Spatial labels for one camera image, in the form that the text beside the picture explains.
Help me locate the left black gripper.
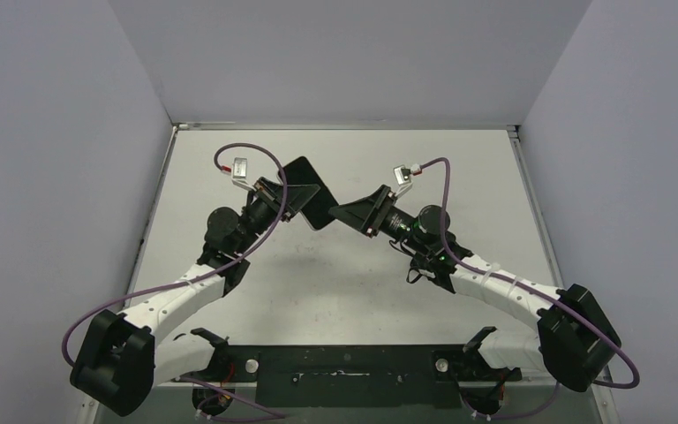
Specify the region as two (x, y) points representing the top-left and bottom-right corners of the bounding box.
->
(235, 178), (321, 255)

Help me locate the black phone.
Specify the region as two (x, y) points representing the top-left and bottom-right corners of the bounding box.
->
(283, 156), (338, 231)
(406, 259), (439, 284)

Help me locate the beige phone case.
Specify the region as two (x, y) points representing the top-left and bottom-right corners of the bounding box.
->
(300, 214), (334, 231)

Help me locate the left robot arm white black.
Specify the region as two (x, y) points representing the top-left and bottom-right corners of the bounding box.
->
(70, 178), (326, 416)

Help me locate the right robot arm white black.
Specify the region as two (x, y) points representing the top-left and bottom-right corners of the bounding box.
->
(328, 185), (622, 392)

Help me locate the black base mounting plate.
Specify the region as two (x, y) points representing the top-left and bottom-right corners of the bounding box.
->
(222, 344), (480, 410)

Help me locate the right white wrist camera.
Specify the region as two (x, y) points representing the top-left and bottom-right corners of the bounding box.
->
(393, 163), (422, 198)

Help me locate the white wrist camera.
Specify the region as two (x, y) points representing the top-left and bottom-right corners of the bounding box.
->
(220, 157), (252, 191)
(393, 163), (422, 198)

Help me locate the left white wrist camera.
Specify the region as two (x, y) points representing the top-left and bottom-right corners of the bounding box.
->
(220, 157), (252, 191)

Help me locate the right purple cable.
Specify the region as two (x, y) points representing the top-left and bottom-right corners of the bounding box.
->
(411, 156), (641, 421)

